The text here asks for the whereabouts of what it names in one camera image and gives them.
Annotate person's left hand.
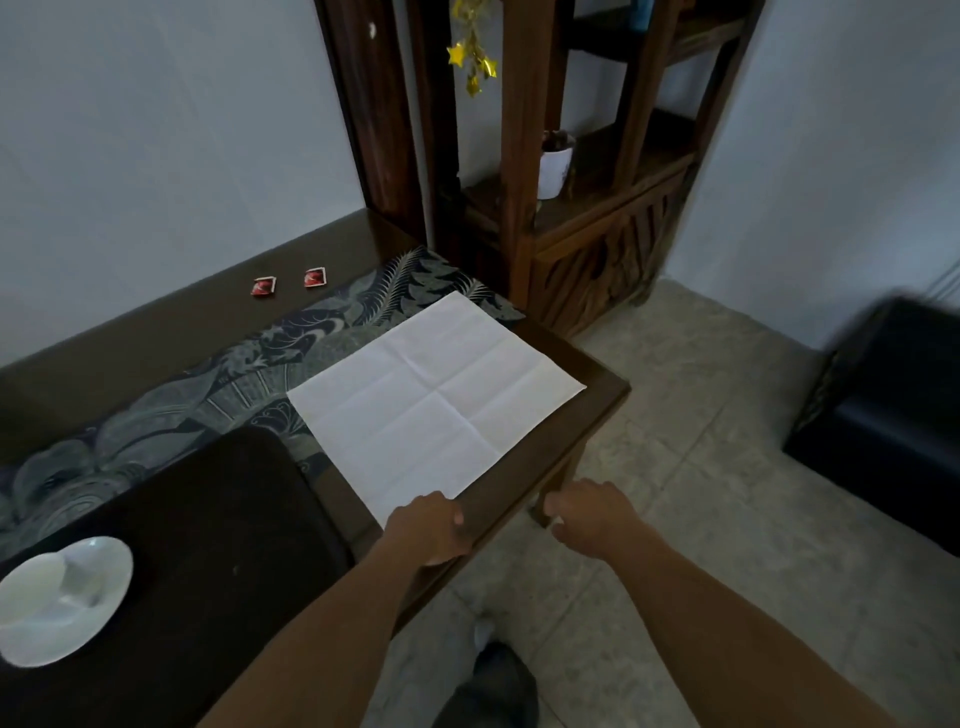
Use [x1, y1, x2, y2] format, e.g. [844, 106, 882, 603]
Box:
[382, 491, 472, 568]

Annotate person's right hand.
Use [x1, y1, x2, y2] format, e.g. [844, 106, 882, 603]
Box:
[543, 479, 661, 560]

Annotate white napkin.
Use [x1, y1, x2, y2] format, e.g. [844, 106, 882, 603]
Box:
[286, 290, 588, 530]

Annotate dark brown tray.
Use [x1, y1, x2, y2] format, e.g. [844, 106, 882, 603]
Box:
[0, 425, 358, 728]

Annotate white saucer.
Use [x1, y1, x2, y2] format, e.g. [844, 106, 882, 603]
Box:
[0, 536, 135, 669]

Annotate white cup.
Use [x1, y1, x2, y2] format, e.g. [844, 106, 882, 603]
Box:
[0, 553, 106, 624]

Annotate person's left forearm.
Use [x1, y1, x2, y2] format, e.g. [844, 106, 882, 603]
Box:
[196, 551, 451, 728]

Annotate person's right forearm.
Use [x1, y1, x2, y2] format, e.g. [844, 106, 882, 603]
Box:
[603, 521, 901, 728]

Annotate person's dark shoe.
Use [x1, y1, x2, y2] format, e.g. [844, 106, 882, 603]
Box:
[431, 641, 541, 728]

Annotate dark patterned table runner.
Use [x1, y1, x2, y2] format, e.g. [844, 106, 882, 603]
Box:
[0, 245, 526, 564]

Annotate wooden shelf cabinet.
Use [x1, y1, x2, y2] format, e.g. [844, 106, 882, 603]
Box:
[408, 0, 766, 339]

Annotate black ottoman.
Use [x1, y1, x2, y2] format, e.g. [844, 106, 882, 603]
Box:
[782, 296, 960, 560]

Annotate small white pot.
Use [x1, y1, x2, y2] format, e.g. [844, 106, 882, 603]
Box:
[536, 131, 577, 202]

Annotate gold star garland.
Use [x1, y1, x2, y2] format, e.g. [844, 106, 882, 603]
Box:
[446, 0, 500, 99]

